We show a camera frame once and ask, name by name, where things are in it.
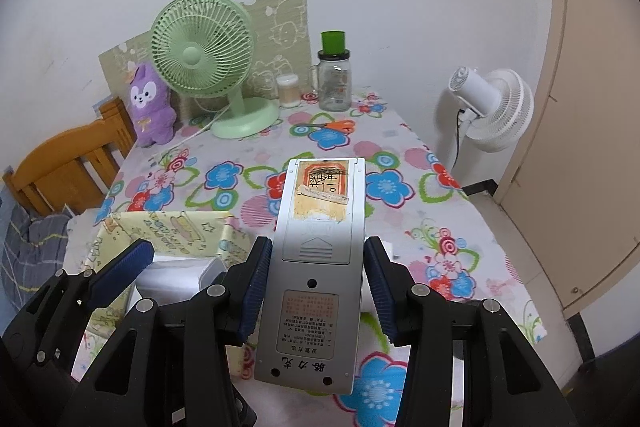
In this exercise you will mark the silver remote control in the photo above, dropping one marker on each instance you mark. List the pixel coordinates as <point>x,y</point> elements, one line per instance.
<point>310,267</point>

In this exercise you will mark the beige door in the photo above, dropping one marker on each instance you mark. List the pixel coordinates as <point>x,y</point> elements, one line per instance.
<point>590,107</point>

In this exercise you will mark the white rectangular plastic device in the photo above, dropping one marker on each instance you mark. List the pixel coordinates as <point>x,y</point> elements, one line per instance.
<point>175,279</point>

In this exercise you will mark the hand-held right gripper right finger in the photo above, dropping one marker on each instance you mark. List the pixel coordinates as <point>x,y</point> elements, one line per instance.
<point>382,292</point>

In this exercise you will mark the cartoon printed backing board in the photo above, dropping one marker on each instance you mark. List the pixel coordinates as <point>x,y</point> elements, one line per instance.
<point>280,32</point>

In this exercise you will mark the cotton swab container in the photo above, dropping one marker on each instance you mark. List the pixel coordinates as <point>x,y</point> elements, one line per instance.
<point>288,92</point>

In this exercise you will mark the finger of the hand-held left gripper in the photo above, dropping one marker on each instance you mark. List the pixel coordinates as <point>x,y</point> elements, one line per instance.
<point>125,269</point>

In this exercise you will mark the yellow cartoon printed box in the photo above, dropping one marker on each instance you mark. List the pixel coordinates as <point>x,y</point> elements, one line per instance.
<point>190,232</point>

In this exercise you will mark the grey plaid cloth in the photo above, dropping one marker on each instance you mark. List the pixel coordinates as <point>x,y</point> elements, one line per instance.
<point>30,247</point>

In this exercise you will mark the floral tablecloth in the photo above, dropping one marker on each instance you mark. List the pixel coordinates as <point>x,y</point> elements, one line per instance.
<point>440,217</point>

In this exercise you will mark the purple plush toy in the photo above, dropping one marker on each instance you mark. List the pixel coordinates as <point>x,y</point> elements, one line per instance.
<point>150,117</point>

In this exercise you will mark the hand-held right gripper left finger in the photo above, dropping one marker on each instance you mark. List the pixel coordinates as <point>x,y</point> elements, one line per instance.
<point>252,292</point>

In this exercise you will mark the wooden chair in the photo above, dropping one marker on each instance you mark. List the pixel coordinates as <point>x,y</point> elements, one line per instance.
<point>50,162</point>

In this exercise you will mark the white standing fan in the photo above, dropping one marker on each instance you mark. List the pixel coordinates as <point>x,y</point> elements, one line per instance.
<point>500,112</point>

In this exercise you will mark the green desk fan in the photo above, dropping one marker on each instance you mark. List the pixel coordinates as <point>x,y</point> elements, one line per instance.
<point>192,57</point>

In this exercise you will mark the white charger adapter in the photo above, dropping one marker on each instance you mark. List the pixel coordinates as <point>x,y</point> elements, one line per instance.
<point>392,253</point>

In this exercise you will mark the glass jar with green cap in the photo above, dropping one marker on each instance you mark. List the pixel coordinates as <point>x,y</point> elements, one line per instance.
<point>334,82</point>

